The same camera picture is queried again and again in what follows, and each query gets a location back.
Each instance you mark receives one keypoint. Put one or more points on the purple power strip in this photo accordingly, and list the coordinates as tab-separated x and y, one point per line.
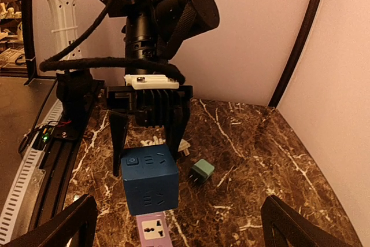
153	230

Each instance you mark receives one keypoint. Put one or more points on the white slotted cable duct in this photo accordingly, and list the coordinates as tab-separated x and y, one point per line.
21	200

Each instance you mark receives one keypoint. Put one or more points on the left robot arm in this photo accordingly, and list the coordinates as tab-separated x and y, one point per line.
140	37

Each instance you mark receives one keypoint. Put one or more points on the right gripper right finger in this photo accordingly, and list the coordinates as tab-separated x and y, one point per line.
283	226

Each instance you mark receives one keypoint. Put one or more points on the small teal plug adapter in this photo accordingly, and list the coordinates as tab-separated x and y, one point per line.
201	171

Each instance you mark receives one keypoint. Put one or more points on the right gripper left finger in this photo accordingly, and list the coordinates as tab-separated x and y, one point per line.
79	218

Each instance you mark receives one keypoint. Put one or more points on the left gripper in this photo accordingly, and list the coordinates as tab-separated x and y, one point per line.
120	99

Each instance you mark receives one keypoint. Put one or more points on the dark blue cube adapter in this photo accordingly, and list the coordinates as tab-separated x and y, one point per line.
150	179

